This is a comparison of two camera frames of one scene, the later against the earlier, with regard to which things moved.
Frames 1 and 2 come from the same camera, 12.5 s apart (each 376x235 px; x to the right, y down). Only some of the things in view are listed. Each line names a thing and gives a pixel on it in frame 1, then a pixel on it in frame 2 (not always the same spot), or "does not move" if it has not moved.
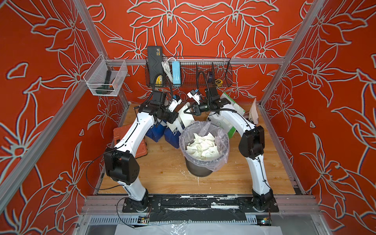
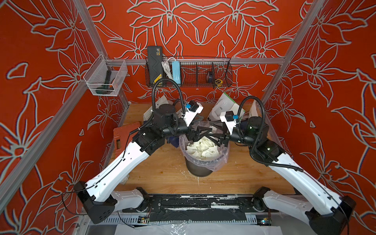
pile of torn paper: x=203 y=147 does not move
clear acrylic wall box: x=105 y=77 does not move
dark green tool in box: x=106 y=88 does not move
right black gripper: x=197 y=107 → x=225 y=138
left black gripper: x=174 y=114 → x=198 y=137
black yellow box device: x=155 y=62 does not move
